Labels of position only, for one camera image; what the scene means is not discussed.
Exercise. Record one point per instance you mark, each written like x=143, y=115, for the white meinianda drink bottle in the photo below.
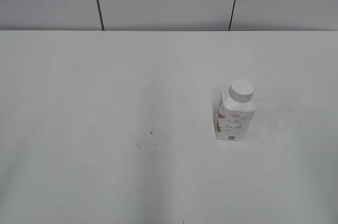
x=233, y=115

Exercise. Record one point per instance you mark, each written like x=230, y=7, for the white screw cap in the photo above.
x=241, y=90

